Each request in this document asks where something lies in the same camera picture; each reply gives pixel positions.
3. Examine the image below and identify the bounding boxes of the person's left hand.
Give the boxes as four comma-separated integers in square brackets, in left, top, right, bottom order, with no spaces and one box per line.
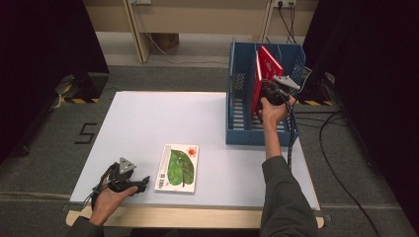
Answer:
[90,186,139,226]

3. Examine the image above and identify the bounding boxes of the hand-held gripper cable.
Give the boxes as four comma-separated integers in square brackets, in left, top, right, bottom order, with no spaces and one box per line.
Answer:
[86,163,117,211]
[284,97,298,170]

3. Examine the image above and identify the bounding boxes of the white floor cable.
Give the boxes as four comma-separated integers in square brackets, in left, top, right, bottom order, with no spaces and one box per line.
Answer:
[144,33,230,65]

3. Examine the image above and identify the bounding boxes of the right hand-held gripper cable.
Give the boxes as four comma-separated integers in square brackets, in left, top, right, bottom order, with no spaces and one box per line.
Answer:
[284,97,298,170]

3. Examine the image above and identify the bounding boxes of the blue plastic file rack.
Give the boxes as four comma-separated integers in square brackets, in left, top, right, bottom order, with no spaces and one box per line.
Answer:
[225,38,306,148]

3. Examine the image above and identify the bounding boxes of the left hand-held gripper cable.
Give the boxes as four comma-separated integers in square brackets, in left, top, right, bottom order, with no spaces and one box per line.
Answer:
[86,163,117,211]

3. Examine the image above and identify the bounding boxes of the long black floor cable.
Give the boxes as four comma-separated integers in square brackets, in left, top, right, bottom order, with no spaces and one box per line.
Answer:
[317,110,383,237]

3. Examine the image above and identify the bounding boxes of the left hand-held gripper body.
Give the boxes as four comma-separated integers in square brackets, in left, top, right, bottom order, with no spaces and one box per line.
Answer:
[107,157,141,194]

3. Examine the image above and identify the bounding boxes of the black socket cables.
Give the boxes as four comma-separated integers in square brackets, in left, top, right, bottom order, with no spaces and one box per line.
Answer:
[277,1,298,45]

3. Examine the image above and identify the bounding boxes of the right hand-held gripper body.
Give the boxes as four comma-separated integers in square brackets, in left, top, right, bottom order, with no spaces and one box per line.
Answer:
[265,74,301,106]

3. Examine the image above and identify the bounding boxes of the red picture book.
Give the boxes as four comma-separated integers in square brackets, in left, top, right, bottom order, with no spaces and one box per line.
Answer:
[250,44,285,124]

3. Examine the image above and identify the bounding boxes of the brown cardboard box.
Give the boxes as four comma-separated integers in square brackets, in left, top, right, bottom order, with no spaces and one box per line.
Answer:
[151,33,180,52]

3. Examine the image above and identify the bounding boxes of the black curtain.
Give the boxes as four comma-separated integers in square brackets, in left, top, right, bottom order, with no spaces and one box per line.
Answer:
[302,0,419,231]
[0,0,110,162]

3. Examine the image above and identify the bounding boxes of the black stand base striped tape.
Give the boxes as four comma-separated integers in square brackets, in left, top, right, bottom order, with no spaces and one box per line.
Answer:
[295,73,335,107]
[60,72,110,105]

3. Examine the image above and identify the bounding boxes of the white book with green leaf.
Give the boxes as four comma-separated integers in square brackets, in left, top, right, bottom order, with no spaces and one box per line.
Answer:
[153,143,200,195]

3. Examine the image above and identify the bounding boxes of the beige wooden furniture frame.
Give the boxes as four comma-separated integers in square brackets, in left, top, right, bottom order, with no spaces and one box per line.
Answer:
[83,0,319,63]

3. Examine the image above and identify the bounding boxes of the person's right hand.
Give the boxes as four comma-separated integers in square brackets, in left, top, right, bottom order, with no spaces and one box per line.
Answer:
[258,95,296,132]

